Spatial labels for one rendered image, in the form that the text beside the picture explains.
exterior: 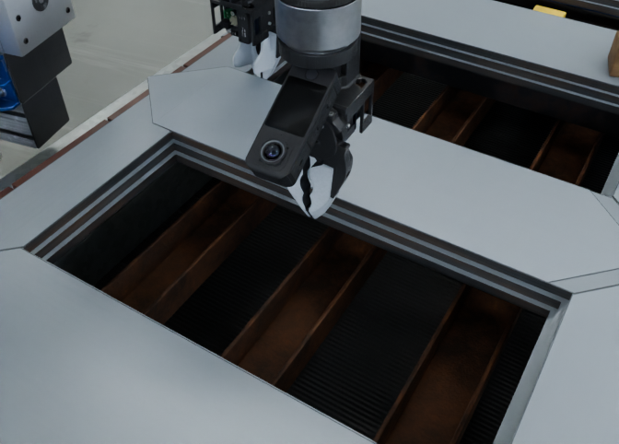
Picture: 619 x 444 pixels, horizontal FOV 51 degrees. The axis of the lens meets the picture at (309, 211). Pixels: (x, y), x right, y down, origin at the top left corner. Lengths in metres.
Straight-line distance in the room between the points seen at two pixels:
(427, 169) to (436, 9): 0.46
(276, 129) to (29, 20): 0.58
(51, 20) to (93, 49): 1.88
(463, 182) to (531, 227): 0.11
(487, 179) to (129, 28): 2.43
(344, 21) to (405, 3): 0.72
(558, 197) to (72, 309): 0.59
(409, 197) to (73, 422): 0.46
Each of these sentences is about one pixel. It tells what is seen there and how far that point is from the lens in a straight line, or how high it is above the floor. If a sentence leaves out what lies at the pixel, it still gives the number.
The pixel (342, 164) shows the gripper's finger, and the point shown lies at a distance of 0.64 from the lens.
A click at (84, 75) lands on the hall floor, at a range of 2.83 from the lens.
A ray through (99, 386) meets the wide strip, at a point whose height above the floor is 0.85.
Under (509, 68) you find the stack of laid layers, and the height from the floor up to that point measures 0.84.
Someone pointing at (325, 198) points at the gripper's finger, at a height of 0.95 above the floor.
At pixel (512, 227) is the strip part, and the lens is 0.82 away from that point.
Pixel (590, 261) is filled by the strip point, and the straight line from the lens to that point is 0.81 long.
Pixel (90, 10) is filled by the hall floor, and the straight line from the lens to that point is 3.32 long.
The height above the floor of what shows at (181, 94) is 0.85.
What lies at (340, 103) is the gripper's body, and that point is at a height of 1.05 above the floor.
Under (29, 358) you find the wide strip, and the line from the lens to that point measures 0.72.
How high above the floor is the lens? 1.40
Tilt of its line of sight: 43 degrees down
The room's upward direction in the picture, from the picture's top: straight up
